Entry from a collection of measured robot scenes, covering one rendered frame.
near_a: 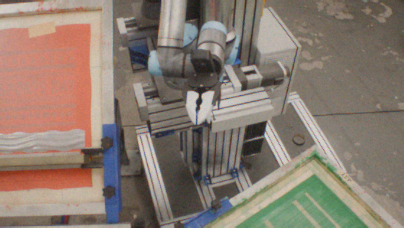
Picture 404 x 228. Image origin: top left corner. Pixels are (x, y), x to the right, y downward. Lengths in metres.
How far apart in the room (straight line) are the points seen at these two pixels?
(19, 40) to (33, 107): 0.27
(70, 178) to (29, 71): 0.43
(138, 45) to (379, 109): 2.25
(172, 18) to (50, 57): 0.57
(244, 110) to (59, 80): 0.73
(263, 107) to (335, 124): 1.69
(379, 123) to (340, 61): 0.78
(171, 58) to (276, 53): 0.75
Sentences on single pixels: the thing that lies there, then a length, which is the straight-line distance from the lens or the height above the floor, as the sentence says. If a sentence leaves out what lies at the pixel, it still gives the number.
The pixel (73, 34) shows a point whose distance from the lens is 1.50.
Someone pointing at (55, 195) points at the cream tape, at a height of 1.15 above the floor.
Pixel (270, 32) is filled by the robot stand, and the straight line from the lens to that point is 1.86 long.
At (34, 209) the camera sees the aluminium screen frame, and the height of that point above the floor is 1.15.
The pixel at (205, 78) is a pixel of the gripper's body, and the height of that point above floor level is 1.69.
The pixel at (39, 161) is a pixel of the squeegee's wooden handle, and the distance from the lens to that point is 1.33.
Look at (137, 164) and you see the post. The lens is 2.81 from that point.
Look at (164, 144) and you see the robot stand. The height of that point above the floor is 0.21.
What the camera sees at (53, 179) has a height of 1.18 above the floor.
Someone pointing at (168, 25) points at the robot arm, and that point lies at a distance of 1.12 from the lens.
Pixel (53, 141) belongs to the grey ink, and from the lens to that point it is 1.42.
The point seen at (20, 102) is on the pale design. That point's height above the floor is 1.33.
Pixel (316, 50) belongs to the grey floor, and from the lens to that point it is 3.85.
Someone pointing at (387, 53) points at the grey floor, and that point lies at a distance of 4.13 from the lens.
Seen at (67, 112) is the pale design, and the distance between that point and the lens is 1.43.
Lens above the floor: 2.31
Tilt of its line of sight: 48 degrees down
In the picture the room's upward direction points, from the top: straight up
